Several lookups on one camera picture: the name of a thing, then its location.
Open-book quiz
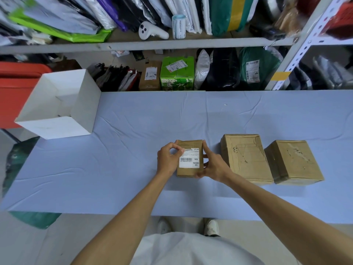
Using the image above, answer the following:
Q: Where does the person's left hand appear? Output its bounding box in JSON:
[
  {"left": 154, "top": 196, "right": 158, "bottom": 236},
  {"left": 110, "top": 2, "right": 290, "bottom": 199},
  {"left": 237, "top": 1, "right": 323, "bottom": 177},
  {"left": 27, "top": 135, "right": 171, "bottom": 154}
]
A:
[{"left": 157, "top": 142, "right": 185, "bottom": 177}]

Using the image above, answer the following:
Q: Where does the person's right hand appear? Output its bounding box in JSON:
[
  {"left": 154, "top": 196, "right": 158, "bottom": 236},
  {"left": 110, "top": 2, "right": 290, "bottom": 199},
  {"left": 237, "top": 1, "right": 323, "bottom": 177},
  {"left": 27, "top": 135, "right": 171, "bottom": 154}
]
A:
[{"left": 194, "top": 140, "right": 235, "bottom": 184}]

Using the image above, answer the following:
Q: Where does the small labelled cardboard box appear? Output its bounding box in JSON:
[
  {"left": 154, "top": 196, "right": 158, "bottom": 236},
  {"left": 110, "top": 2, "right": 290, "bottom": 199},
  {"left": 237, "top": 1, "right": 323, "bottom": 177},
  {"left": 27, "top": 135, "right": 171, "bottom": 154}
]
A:
[{"left": 175, "top": 139, "right": 205, "bottom": 178}]

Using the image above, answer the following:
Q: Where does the person's right forearm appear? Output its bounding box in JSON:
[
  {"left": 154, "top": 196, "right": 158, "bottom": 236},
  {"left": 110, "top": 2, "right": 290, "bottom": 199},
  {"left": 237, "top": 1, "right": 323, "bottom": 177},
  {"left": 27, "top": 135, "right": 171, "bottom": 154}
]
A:
[{"left": 224, "top": 173, "right": 353, "bottom": 265}]

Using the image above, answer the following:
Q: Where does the person's left forearm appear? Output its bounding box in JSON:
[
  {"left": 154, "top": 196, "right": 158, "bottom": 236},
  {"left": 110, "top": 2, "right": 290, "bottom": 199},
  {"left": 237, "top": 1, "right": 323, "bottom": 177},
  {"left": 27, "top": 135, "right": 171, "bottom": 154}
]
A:
[{"left": 70, "top": 172, "right": 167, "bottom": 265}]

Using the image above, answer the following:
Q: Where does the light blue table cloth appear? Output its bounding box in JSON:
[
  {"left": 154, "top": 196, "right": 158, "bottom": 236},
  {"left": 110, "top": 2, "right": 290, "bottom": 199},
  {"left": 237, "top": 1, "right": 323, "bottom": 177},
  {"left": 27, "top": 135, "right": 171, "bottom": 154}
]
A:
[{"left": 0, "top": 90, "right": 353, "bottom": 225}]

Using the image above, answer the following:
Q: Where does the taped crumpled cardboard box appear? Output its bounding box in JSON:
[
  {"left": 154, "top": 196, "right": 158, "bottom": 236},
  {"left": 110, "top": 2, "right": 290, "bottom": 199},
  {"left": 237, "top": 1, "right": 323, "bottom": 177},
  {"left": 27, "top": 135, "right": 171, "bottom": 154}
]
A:
[{"left": 220, "top": 134, "right": 274, "bottom": 185}]

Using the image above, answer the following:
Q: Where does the person's right white shoe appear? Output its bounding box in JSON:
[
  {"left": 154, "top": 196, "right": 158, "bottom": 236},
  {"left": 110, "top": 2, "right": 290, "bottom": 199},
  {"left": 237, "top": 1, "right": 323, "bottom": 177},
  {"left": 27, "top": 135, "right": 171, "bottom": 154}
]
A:
[{"left": 204, "top": 219, "right": 222, "bottom": 238}]

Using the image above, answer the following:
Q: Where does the person's white shoe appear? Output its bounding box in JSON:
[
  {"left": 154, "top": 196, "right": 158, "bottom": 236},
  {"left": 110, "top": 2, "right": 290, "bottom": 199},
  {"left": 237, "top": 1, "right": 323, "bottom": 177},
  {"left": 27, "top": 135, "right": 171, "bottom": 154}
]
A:
[
  {"left": 204, "top": 219, "right": 222, "bottom": 238},
  {"left": 157, "top": 217, "right": 172, "bottom": 235}
]

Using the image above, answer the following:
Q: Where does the person's left white shoe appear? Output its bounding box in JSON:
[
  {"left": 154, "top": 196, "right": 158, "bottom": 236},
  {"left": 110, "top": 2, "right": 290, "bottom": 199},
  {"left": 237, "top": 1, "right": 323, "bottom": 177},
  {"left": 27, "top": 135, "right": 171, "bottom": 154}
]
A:
[{"left": 157, "top": 217, "right": 172, "bottom": 235}]

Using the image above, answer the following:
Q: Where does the green floral printed box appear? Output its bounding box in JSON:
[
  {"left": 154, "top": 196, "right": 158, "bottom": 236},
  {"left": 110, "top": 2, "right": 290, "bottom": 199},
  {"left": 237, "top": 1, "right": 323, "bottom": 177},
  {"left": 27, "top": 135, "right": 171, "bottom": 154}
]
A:
[{"left": 160, "top": 56, "right": 195, "bottom": 91}]

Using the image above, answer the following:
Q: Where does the brown labelled shelf box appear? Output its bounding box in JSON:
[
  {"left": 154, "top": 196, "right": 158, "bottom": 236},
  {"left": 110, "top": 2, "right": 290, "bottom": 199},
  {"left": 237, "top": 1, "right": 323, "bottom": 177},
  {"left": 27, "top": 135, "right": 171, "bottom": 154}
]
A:
[{"left": 139, "top": 61, "right": 162, "bottom": 91}]

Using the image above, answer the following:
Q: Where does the white plastic parcel bag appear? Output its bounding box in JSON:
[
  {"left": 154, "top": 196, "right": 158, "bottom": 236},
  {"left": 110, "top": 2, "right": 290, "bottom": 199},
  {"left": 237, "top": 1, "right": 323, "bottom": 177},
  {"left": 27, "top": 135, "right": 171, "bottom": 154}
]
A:
[{"left": 194, "top": 49, "right": 214, "bottom": 90}]

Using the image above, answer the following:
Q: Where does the plain brown cardboard box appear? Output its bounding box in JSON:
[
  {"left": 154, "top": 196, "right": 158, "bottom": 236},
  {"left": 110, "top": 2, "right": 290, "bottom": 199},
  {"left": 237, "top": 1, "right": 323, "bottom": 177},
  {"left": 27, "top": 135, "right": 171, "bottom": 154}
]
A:
[{"left": 264, "top": 140, "right": 325, "bottom": 185}]

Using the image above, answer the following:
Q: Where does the black plastic parcel bag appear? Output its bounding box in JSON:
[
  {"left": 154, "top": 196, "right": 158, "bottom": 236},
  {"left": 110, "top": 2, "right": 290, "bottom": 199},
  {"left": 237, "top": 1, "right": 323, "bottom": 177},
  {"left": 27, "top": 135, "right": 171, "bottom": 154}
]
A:
[{"left": 206, "top": 47, "right": 241, "bottom": 91}]

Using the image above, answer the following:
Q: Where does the white shirt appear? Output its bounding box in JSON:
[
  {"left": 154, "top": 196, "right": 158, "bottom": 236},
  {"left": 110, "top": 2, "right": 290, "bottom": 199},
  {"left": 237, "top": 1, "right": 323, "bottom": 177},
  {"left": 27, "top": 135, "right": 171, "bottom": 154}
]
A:
[{"left": 129, "top": 231, "right": 266, "bottom": 265}]

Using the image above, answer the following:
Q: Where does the row of dark flat packets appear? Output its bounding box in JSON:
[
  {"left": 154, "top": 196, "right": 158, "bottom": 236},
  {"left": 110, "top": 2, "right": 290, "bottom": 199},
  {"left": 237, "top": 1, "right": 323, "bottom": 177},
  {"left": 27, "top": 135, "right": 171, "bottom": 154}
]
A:
[{"left": 88, "top": 63, "right": 141, "bottom": 92}]

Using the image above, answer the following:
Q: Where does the dark green labelled parcel bag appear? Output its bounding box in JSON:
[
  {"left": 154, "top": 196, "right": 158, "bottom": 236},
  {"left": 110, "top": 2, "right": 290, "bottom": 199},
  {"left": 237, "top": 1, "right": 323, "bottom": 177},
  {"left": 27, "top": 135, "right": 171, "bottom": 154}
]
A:
[{"left": 238, "top": 47, "right": 282, "bottom": 91}]

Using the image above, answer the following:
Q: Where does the grey metal shelving rack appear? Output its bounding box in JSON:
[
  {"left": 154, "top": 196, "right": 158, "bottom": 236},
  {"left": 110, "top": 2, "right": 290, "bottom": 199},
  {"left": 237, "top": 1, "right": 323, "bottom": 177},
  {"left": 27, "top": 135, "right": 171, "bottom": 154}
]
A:
[{"left": 0, "top": 0, "right": 353, "bottom": 91}]

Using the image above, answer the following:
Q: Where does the white handheld controller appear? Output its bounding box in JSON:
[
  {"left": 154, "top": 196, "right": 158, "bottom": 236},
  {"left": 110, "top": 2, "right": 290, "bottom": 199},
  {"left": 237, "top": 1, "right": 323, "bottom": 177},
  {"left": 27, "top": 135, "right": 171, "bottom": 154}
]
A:
[{"left": 138, "top": 21, "right": 169, "bottom": 40}]

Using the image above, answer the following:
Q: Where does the roll of white labels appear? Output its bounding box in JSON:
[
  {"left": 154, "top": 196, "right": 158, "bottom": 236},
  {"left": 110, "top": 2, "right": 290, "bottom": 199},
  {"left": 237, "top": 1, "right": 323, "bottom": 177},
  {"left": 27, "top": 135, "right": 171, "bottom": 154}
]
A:
[{"left": 172, "top": 14, "right": 186, "bottom": 40}]

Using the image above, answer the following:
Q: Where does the white open cardboard box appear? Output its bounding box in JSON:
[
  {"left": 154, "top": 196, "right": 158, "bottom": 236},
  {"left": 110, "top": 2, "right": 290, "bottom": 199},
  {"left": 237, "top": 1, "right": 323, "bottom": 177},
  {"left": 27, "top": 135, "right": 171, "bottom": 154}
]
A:
[{"left": 14, "top": 69, "right": 102, "bottom": 140}]

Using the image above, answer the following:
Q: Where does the black handheld scanner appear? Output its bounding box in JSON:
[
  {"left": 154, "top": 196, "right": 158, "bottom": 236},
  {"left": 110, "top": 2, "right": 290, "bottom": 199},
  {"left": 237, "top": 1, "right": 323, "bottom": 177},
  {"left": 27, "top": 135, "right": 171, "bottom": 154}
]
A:
[{"left": 249, "top": 22, "right": 287, "bottom": 41}]

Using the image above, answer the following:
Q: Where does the pile of grey parcel bags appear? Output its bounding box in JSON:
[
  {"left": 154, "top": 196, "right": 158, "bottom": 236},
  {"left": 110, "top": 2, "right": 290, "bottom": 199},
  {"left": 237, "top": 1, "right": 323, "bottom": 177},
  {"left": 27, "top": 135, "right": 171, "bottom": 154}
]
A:
[{"left": 285, "top": 54, "right": 353, "bottom": 90}]

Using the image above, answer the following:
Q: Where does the green parcel with yellow tape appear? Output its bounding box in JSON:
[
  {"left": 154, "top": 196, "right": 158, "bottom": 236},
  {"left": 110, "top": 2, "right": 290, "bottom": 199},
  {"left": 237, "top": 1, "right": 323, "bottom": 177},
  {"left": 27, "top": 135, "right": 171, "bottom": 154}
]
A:
[{"left": 208, "top": 0, "right": 260, "bottom": 38}]

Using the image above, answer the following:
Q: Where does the row of plastic mailer bags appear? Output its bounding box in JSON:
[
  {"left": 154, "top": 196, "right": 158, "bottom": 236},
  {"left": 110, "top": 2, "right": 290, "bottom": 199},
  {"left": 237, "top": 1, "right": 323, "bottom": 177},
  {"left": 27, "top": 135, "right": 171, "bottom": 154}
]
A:
[{"left": 0, "top": 0, "right": 213, "bottom": 48}]

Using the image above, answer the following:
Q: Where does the green plastic bag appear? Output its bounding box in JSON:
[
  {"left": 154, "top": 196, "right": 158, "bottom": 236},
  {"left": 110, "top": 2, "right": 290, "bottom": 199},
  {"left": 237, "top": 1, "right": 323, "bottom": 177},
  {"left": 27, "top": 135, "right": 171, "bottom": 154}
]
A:
[{"left": 2, "top": 136, "right": 62, "bottom": 230}]

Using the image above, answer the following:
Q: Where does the lime green mailer bag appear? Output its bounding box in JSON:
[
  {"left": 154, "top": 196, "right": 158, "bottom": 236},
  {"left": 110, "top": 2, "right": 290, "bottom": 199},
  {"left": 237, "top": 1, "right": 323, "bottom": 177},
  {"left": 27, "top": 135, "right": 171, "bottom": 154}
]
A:
[{"left": 8, "top": 9, "right": 113, "bottom": 43}]

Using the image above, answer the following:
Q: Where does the red plastic bin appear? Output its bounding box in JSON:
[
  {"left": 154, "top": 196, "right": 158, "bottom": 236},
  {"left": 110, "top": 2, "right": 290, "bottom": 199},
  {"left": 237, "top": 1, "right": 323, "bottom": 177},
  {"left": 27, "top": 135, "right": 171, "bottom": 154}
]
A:
[{"left": 0, "top": 61, "right": 53, "bottom": 129}]

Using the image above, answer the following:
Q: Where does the red fabric bundle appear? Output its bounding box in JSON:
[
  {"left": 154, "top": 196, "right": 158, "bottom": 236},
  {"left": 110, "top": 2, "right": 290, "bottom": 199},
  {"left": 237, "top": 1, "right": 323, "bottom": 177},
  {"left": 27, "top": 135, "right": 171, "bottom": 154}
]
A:
[{"left": 321, "top": 1, "right": 353, "bottom": 40}]

